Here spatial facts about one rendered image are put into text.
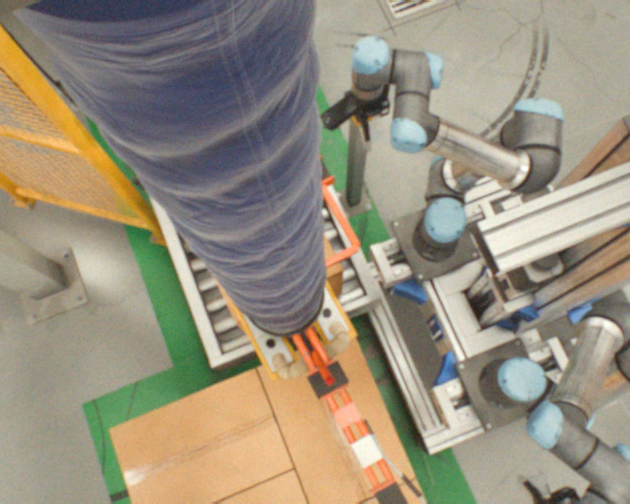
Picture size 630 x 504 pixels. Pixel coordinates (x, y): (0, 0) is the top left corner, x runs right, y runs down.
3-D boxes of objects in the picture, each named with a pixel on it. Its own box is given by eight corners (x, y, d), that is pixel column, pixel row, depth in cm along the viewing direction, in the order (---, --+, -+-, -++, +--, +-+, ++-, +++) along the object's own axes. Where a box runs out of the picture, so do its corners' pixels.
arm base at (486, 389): (514, 351, 202) (523, 347, 192) (537, 397, 198) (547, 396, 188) (470, 369, 200) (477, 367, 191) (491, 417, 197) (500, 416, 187)
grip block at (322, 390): (305, 375, 185) (304, 374, 179) (336, 359, 186) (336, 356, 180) (319, 402, 183) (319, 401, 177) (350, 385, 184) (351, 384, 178)
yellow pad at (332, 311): (276, 256, 205) (274, 252, 200) (304, 241, 206) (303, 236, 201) (328, 351, 197) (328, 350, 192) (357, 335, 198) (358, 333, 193)
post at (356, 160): (343, 198, 326) (349, 101, 229) (356, 193, 326) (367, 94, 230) (349, 209, 324) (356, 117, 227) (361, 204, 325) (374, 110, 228)
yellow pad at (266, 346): (221, 284, 203) (219, 281, 198) (250, 269, 204) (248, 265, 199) (272, 382, 195) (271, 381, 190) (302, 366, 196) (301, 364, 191)
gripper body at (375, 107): (389, 116, 162) (393, 92, 150) (357, 129, 161) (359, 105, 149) (376, 91, 164) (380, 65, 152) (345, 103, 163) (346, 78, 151)
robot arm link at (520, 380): (506, 352, 192) (519, 346, 179) (545, 381, 189) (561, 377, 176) (483, 385, 190) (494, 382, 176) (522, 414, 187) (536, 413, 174)
